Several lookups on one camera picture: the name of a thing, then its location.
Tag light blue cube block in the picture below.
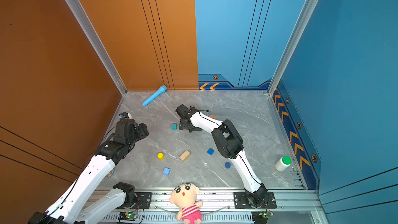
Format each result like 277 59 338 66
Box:
163 168 171 175

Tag left circuit board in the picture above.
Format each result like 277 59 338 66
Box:
118 212 139 222

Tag plush doll pink shirt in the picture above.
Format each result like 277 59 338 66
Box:
170 183 203 224

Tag right circuit board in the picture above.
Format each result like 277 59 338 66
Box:
251 211 274 224

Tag circuit board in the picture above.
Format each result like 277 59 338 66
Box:
251 211 274 224
118 212 139 222

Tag aluminium front rail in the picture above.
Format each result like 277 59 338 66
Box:
74 188 330 224

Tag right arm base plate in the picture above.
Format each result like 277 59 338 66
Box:
233 191 277 209

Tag white bottle green cap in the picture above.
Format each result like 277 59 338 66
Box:
275 156 292 172

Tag yellow cylinder block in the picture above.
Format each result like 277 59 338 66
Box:
157 152 164 160

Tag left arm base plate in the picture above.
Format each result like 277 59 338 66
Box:
121 192 152 211

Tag natural wood rectangular block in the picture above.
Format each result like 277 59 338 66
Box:
179 150 191 162

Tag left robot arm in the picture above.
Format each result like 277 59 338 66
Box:
28 118 149 224

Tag cyan toy microphone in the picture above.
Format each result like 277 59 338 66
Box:
142 85 167 106

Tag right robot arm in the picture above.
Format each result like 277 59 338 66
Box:
176 104 268 208

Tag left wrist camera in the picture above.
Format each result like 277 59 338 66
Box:
119 112 132 119

